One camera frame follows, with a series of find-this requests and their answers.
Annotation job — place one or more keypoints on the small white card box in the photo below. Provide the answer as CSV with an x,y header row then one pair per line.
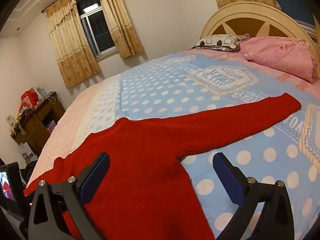
x,y
10,123

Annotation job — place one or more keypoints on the black bag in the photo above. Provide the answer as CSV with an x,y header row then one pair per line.
x,y
28,172

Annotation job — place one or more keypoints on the white brown patterned pillow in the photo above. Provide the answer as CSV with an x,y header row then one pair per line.
x,y
220,41

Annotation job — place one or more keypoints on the red gift bag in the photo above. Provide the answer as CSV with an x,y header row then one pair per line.
x,y
28,100

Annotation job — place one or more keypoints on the white printed cardboard box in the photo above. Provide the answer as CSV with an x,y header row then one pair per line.
x,y
26,153

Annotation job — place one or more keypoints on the pink pillow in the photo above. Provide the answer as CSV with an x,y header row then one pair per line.
x,y
280,55

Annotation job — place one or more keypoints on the window with metal bars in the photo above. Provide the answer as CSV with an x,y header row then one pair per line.
x,y
97,25

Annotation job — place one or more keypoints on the red knitted sweater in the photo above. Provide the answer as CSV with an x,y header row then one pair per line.
x,y
150,155

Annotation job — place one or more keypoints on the brown wooden desk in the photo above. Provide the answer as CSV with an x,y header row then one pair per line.
x,y
37,127

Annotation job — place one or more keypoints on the cream wooden headboard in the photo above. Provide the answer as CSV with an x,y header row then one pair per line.
x,y
250,7

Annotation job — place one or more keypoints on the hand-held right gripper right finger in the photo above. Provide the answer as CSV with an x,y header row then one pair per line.
x,y
225,172

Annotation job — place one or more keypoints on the black screen device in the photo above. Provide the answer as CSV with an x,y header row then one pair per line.
x,y
7,182

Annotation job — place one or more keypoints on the pale paper bag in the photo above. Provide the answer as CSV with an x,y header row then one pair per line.
x,y
40,93

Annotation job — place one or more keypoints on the green striped bag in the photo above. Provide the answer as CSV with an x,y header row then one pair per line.
x,y
21,120

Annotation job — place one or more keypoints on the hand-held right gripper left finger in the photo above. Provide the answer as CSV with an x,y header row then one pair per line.
x,y
95,175

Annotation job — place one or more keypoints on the blue polka-dot bedsheet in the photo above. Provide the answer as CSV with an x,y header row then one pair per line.
x,y
175,92

